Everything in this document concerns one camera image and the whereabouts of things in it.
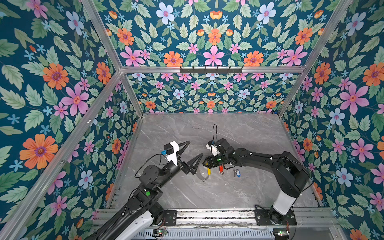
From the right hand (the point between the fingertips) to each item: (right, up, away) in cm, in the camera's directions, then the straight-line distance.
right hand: (206, 161), depth 88 cm
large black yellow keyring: (+2, -7, +1) cm, 7 cm away
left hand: (-5, +12, -30) cm, 33 cm away
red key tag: (+9, -6, +2) cm, 11 cm away
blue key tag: (+19, -8, +1) cm, 21 cm away
